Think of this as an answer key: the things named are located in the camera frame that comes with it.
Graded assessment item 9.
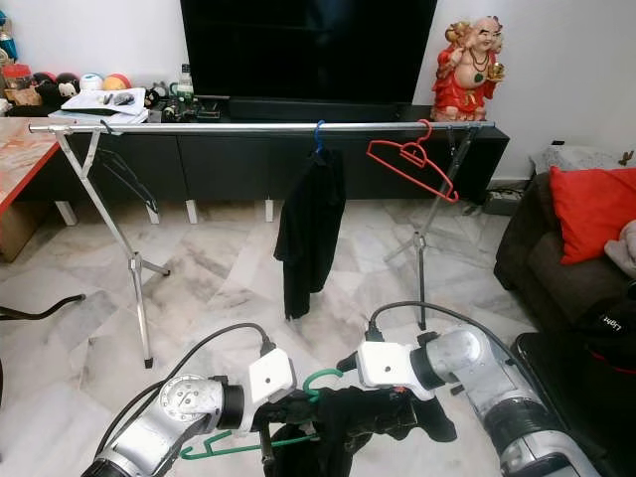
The green plastic hanger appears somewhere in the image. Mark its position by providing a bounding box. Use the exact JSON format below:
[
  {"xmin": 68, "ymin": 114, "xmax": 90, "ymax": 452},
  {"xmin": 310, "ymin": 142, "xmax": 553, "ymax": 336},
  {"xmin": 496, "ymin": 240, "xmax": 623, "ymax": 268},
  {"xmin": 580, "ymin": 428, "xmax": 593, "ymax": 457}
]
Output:
[{"xmin": 204, "ymin": 368, "xmax": 344, "ymax": 460}]

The black logo T-shirt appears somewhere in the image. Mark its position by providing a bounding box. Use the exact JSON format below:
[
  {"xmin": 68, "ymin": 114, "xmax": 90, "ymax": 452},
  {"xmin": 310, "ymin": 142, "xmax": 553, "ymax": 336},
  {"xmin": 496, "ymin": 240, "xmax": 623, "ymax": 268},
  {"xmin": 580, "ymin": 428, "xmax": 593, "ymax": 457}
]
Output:
[
  {"xmin": 273, "ymin": 147, "xmax": 347, "ymax": 321},
  {"xmin": 258, "ymin": 386, "xmax": 458, "ymax": 477}
]

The red plastic hanger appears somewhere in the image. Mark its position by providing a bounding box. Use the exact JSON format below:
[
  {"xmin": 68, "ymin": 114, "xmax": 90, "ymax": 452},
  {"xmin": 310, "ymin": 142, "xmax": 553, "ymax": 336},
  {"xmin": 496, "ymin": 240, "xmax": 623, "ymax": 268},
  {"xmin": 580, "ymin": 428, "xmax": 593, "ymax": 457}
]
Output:
[{"xmin": 366, "ymin": 119, "xmax": 461, "ymax": 205}]

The blue plastic hanger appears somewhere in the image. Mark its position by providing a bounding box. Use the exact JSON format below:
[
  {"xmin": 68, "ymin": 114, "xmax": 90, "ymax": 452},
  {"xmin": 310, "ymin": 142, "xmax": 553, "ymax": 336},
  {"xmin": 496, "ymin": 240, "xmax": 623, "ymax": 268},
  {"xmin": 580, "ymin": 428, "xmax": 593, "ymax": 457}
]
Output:
[{"xmin": 313, "ymin": 119, "xmax": 329, "ymax": 158}]

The black plastic hanger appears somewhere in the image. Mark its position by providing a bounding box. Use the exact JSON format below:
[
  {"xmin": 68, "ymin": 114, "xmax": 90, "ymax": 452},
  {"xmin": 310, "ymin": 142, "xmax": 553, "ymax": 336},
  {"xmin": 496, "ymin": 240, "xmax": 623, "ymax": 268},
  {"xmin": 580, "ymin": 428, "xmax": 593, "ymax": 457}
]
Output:
[{"xmin": 97, "ymin": 119, "xmax": 162, "ymax": 215}]

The dark brown sofa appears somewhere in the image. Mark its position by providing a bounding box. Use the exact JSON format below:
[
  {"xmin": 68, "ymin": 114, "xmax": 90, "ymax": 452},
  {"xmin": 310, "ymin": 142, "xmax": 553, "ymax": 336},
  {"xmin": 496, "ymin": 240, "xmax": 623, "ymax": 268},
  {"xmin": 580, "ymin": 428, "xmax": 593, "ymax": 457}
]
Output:
[{"xmin": 495, "ymin": 164, "xmax": 636, "ymax": 334}]

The black TV console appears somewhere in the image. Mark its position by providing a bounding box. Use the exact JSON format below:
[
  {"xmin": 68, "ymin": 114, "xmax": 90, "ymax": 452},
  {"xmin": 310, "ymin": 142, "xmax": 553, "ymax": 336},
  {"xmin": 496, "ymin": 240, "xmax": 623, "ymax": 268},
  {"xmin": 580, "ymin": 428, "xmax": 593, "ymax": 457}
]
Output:
[{"xmin": 0, "ymin": 102, "xmax": 510, "ymax": 215}]

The black folding chair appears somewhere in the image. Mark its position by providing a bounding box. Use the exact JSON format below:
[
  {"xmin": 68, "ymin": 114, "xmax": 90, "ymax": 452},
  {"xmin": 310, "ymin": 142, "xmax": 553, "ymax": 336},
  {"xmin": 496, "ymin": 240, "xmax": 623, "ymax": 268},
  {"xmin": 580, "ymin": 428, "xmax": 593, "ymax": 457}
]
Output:
[{"xmin": 512, "ymin": 303, "xmax": 636, "ymax": 477}]

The silver metal clothes rack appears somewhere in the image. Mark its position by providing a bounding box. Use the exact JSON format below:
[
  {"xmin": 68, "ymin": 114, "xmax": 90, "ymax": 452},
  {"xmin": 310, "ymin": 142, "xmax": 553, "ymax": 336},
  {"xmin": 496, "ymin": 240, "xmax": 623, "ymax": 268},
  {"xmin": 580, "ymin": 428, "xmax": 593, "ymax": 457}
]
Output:
[{"xmin": 28, "ymin": 117, "xmax": 496, "ymax": 369}]

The red cushion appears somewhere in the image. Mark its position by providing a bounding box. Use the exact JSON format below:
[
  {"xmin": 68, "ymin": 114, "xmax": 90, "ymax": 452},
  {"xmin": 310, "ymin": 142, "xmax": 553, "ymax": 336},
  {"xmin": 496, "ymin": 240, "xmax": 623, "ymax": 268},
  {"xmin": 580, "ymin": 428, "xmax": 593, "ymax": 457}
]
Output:
[{"xmin": 549, "ymin": 165, "xmax": 636, "ymax": 265}]

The red laughing Buddha statue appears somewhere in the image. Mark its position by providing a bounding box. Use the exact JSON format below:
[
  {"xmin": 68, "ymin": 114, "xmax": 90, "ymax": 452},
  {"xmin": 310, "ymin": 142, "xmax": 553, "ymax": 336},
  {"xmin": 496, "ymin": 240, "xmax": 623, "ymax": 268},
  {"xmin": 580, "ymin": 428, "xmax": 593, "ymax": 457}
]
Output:
[{"xmin": 429, "ymin": 15, "xmax": 506, "ymax": 122}]

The grey pillow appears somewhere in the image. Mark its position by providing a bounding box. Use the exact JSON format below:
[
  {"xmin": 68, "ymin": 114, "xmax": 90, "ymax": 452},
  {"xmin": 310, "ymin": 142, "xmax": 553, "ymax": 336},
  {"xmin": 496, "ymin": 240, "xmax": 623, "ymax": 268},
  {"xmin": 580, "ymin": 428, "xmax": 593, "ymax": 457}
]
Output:
[{"xmin": 532, "ymin": 144, "xmax": 612, "ymax": 175}]

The black television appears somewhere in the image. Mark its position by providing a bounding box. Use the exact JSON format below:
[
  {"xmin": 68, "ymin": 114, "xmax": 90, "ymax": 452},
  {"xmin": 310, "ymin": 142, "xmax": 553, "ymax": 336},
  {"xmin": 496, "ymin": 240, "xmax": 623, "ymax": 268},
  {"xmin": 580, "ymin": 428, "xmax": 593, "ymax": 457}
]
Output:
[{"xmin": 179, "ymin": 0, "xmax": 438, "ymax": 105}]

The clear plastic bottle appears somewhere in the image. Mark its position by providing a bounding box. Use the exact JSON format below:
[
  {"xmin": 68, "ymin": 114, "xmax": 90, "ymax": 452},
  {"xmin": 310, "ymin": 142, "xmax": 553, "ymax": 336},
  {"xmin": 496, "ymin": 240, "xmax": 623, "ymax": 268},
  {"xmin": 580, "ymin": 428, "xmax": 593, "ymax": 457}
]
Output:
[{"xmin": 176, "ymin": 65, "xmax": 195, "ymax": 105}]

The marble folding table red edge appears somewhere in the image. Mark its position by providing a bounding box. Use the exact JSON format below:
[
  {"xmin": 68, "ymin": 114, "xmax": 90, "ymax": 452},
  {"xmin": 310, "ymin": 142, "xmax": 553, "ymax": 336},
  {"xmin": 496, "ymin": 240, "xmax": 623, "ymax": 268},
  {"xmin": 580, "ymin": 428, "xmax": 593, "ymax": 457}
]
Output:
[{"xmin": 0, "ymin": 117, "xmax": 88, "ymax": 321}]

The white paper stack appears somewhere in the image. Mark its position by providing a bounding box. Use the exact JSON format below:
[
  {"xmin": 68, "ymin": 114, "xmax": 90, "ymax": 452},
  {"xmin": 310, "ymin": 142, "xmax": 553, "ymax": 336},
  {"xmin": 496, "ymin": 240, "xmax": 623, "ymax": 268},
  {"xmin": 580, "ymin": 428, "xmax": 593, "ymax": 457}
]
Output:
[{"xmin": 60, "ymin": 87, "xmax": 150, "ymax": 123}]

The red lid glass jar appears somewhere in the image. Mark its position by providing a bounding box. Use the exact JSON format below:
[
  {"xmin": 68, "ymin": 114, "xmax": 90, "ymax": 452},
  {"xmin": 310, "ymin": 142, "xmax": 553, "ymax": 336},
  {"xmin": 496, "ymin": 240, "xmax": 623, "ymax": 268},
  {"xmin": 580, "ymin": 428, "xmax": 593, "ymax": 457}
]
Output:
[{"xmin": 3, "ymin": 63, "xmax": 41, "ymax": 108}]

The black plush toy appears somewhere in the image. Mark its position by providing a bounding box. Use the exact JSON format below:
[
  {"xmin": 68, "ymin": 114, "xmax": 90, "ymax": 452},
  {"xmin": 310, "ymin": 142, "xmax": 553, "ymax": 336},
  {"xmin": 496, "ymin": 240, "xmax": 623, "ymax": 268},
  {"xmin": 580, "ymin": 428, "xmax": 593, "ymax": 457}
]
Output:
[{"xmin": 35, "ymin": 70, "xmax": 80, "ymax": 108}]

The blue gold trophy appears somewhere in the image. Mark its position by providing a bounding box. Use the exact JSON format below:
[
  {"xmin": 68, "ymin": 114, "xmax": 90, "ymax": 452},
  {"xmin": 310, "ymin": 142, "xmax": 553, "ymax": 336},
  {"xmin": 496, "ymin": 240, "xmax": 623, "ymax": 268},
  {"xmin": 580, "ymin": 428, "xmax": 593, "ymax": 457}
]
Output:
[{"xmin": 0, "ymin": 8, "xmax": 21, "ymax": 63}]

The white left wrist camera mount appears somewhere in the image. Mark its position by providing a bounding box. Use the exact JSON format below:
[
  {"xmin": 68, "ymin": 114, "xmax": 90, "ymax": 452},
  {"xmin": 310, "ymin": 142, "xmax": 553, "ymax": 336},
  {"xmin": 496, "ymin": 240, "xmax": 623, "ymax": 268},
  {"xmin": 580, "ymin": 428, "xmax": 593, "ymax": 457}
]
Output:
[{"xmin": 229, "ymin": 346, "xmax": 297, "ymax": 433}]

